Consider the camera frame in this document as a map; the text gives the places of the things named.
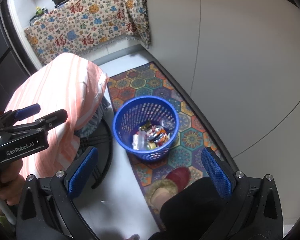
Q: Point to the person's left hand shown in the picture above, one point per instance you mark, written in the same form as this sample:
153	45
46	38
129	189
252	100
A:
12	183

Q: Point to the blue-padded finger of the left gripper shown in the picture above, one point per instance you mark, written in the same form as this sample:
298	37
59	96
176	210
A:
21	114

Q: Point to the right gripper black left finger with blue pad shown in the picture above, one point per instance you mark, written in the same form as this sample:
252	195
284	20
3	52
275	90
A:
46	209

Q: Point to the blue plastic waste basket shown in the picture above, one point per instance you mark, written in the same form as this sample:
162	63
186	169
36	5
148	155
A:
134	113

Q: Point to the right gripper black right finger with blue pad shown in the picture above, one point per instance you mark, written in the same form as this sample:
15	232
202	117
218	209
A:
253	209

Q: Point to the white wrapper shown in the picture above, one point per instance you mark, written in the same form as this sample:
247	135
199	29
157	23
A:
139	141

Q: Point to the gold black foil wrapper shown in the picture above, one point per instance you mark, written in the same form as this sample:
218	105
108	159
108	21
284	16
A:
147	126

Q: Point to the patterned floral fabric cover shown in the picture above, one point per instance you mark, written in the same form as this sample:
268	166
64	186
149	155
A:
80	26

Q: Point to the colourful hexagon floor mat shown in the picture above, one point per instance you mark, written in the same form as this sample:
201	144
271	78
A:
193	135

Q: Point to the red slipper on foot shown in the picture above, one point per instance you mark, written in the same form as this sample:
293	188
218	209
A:
163	190

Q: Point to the striped pink white tablecloth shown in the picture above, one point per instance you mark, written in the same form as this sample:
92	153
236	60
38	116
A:
68	82

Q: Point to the crushed red aluminium can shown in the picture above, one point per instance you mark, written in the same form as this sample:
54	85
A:
158	135

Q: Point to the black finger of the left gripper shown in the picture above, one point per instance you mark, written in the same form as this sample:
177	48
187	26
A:
52	120

